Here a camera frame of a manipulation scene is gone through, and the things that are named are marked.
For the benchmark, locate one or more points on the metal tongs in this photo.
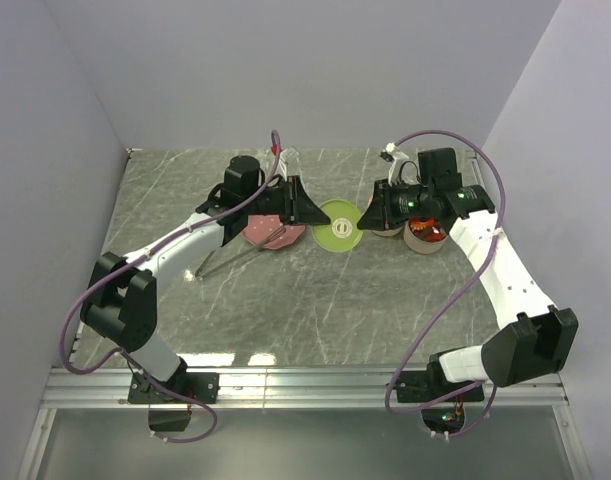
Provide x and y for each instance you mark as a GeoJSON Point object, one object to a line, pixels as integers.
{"type": "Point", "coordinates": [201, 273]}

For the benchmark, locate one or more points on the red shrimp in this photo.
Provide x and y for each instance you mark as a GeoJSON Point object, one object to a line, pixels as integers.
{"type": "Point", "coordinates": [418, 225]}

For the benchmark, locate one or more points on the red sausage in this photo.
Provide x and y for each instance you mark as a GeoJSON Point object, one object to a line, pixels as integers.
{"type": "Point", "coordinates": [435, 236]}

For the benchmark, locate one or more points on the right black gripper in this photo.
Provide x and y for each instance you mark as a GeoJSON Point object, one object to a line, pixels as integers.
{"type": "Point", "coordinates": [380, 214]}

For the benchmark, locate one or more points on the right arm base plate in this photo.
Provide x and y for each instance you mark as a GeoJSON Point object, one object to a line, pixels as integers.
{"type": "Point", "coordinates": [424, 386]}

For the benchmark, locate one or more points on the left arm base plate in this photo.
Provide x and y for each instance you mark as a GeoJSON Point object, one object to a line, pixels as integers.
{"type": "Point", "coordinates": [201, 386]}

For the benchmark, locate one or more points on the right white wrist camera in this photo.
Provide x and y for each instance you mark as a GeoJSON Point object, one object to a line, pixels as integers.
{"type": "Point", "coordinates": [397, 160]}

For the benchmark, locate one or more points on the aluminium rail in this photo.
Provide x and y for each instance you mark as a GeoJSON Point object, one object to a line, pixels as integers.
{"type": "Point", "coordinates": [239, 388]}

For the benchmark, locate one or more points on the beige steel container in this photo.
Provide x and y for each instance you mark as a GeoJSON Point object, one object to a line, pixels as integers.
{"type": "Point", "coordinates": [387, 233]}
{"type": "Point", "coordinates": [416, 241]}

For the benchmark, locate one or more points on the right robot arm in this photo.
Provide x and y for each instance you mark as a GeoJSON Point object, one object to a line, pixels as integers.
{"type": "Point", "coordinates": [534, 336]}

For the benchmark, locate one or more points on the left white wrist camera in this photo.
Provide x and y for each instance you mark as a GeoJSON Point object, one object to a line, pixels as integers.
{"type": "Point", "coordinates": [287, 157]}

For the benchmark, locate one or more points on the green round lid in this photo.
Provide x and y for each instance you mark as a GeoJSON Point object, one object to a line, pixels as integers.
{"type": "Point", "coordinates": [342, 234]}

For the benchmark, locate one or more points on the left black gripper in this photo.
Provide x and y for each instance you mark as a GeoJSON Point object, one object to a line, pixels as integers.
{"type": "Point", "coordinates": [299, 207]}

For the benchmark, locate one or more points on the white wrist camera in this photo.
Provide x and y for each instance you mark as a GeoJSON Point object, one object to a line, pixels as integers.
{"type": "Point", "coordinates": [287, 157]}
{"type": "Point", "coordinates": [397, 160]}

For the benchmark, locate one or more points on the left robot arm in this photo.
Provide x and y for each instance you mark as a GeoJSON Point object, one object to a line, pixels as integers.
{"type": "Point", "coordinates": [123, 303]}

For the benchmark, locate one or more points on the pink polka dot plate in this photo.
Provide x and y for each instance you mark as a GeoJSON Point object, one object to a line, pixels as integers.
{"type": "Point", "coordinates": [270, 232]}

